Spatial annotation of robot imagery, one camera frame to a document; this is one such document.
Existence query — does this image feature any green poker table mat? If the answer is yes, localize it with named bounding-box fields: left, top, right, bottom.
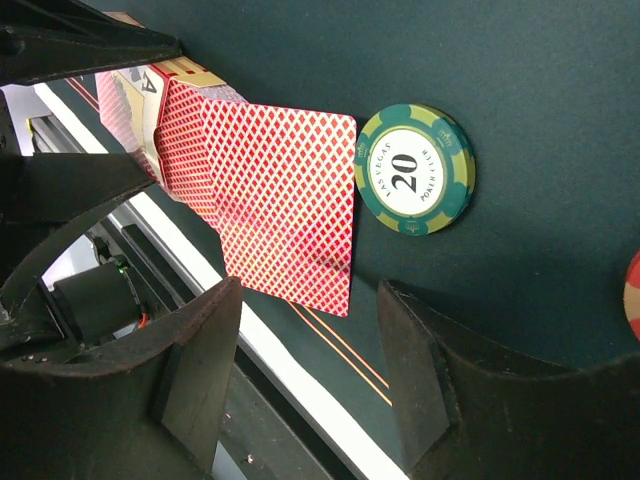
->
left=96, top=1, right=639, bottom=479

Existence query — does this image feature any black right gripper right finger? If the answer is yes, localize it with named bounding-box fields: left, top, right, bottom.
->
left=377, top=280, right=639, bottom=479

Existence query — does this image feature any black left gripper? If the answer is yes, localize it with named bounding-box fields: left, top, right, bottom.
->
left=1, top=153, right=165, bottom=362

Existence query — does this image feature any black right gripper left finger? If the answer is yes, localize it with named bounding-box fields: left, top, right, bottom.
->
left=1, top=277, right=242, bottom=479

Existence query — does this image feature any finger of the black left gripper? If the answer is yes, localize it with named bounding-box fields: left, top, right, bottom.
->
left=1, top=0, right=182, bottom=85

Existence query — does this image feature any red poker chip stack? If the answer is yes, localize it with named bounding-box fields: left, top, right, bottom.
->
left=623, top=251, right=640, bottom=339

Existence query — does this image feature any red-backed playing card deck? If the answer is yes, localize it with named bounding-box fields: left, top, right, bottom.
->
left=157, top=82, right=357, bottom=317

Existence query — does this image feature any green poker chip stack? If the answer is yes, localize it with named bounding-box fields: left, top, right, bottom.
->
left=355, top=104, right=476, bottom=236

